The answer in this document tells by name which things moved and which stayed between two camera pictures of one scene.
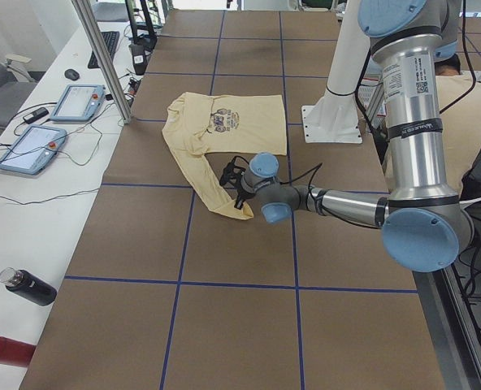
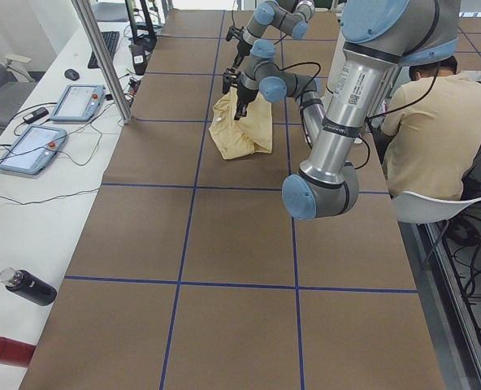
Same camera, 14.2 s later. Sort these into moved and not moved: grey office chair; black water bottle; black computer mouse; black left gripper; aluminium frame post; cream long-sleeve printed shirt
Moved: black left gripper; cream long-sleeve printed shirt
Not moved: aluminium frame post; black water bottle; black computer mouse; grey office chair
